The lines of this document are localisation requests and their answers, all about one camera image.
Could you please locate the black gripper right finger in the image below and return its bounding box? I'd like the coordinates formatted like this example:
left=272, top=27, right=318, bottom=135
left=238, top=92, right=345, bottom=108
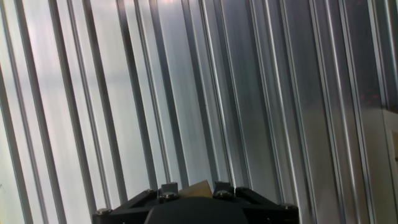
left=212, top=180, right=300, bottom=224

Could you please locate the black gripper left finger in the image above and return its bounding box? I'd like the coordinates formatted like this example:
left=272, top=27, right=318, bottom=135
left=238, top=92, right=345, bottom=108
left=91, top=182, right=180, bottom=224

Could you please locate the small wooden cube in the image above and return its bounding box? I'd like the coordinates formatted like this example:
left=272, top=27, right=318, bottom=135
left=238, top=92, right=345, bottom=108
left=178, top=179, right=214, bottom=200

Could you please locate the wooden picture frame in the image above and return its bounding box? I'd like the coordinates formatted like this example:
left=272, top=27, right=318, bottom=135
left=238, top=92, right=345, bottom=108
left=380, top=108, right=398, bottom=171

